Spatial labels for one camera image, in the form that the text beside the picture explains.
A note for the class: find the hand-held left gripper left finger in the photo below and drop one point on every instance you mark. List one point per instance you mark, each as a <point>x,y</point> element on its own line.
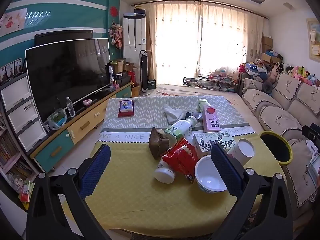
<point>96,172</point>

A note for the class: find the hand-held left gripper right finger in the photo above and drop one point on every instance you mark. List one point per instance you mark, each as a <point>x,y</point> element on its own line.
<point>226,172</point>

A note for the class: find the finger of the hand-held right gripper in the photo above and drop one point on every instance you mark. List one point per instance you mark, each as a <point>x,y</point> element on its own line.
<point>312,133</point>

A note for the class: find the white paper cup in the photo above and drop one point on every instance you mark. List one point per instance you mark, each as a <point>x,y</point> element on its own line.
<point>243,151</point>

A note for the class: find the white floral carton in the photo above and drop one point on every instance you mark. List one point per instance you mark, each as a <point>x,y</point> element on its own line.
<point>205,142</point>

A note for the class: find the black yellow-rimmed bin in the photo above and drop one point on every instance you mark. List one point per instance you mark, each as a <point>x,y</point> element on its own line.
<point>275,147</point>

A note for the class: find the red snack bag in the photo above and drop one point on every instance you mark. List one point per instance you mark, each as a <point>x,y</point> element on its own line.
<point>180,160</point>

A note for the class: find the pink milk carton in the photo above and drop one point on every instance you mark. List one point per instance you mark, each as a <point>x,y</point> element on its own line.
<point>210,120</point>

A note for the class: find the small white bottle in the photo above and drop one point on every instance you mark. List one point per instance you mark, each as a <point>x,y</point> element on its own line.
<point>163,173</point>

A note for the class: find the large green-label plastic bottle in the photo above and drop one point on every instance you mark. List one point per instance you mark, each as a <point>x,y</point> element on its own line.
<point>178,130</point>

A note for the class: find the dark-toed grey sock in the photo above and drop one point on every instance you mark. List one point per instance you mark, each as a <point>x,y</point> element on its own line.
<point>193,116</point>

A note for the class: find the brown ribbed plastic tray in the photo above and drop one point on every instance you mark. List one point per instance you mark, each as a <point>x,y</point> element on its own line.
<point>157,145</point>

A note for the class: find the pale green bottle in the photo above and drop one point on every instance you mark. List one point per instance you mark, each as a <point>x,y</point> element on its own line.
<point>203,104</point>

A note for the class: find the light grey sock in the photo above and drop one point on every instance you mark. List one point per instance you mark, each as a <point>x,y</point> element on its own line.
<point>172,115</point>

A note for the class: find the loose white papers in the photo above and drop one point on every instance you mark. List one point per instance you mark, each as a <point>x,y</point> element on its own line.
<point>315,147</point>

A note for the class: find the yellow grey printed tablecloth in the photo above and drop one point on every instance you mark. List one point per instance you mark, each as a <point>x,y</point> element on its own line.
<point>125,192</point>

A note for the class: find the beige sofa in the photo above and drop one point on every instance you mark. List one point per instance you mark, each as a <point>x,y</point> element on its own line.
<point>275,120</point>

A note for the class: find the teal yellow television cabinet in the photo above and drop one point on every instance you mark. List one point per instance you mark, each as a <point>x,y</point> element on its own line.
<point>82,125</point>

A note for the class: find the row of plush toys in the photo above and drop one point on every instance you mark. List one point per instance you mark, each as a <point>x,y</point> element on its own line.
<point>300,72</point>

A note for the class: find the dark round cushion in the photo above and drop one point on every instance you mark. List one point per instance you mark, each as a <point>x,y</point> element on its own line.
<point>266,87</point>

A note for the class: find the plastic bag with greens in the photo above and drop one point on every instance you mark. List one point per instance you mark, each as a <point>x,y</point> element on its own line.
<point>57,120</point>

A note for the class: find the clear water bottle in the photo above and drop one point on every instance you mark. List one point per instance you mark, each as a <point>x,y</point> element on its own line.
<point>70,108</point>

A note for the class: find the small pink toy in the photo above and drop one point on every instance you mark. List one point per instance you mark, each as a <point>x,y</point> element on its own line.
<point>87,102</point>

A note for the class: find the red blue card box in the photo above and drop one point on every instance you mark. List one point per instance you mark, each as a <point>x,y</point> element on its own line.
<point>125,107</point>

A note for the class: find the blue round plush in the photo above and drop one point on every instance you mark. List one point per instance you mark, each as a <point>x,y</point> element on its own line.
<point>262,77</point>

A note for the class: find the open cardboard box with toys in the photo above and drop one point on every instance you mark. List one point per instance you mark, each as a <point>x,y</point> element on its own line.
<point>268,58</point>

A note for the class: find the bookshelf with books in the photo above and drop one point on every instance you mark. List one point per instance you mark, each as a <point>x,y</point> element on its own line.
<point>10,155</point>

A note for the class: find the blue star-print case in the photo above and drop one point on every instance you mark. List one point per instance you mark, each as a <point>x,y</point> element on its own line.
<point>251,68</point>

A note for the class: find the pile of books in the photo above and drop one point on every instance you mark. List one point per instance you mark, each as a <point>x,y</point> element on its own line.
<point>220,80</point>

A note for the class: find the red handbag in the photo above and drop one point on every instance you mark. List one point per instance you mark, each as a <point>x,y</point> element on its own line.
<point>242,68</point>

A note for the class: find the framed flower picture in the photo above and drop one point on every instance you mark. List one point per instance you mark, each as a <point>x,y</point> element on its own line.
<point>313,37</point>

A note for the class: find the white plastic drawer unit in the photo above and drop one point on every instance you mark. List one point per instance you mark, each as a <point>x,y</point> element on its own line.
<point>20,112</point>

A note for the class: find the floral bed sheet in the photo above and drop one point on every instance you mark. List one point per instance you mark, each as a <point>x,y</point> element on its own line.
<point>175,90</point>

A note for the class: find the low glass shelf with clutter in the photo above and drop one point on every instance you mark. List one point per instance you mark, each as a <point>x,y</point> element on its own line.
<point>192,81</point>

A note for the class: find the black white tall box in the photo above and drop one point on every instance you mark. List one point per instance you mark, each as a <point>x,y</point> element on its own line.
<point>110,75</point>

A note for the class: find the large curved television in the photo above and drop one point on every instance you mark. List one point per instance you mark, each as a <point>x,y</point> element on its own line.
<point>67,77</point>

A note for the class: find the dark green carton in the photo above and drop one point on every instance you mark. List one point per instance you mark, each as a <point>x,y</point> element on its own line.
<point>151,84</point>

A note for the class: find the open brown cardboard box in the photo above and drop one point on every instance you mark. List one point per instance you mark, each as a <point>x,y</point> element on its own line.
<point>131,67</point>
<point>118,66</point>

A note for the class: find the black white tower fan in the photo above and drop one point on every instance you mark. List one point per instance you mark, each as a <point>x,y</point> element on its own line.
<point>145,72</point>

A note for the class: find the sheer embroidered curtain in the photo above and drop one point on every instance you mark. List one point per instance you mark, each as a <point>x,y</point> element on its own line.
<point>175,42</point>
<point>230,40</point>

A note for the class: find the photo print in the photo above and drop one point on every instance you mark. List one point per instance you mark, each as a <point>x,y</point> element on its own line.
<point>17,67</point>
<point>6,73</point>

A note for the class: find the hanging flower decoration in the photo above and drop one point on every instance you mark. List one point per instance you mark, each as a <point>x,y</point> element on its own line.
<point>116,35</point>

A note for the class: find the small black television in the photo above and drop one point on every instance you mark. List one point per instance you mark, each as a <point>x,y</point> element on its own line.
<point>62,36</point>

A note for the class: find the dark box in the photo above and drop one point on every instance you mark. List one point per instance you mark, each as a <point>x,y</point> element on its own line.
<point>139,11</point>

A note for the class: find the wooden curtain rod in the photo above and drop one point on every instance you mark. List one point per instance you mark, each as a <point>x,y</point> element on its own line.
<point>200,2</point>

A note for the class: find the white wall vent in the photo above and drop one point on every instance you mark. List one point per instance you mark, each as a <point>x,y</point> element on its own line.
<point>288,6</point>

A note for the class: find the red round wall sticker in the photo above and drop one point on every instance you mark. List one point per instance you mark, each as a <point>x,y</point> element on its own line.
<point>114,10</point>

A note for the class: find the pink wall poster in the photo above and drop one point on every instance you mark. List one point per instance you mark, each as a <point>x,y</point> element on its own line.
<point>12,21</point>

